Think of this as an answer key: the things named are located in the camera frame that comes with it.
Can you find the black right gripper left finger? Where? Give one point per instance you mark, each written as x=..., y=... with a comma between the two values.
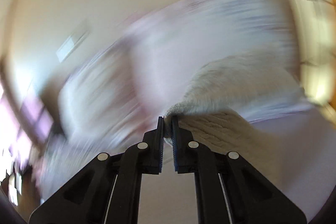
x=107, y=189

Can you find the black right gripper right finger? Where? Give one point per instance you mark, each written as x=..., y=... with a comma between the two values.
x=228, y=188

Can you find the cream knitted small garment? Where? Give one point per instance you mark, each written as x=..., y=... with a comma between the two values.
x=225, y=95

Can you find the lavender bed sheet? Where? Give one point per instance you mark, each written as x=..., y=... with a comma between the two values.
x=308, y=173

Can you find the white floral pillow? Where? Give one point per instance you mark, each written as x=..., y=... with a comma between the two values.
x=169, y=45
x=100, y=111

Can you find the white wall switch plate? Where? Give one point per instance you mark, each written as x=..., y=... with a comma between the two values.
x=80, y=33

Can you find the window with wooden frame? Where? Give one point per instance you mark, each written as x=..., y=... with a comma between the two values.
x=315, y=22

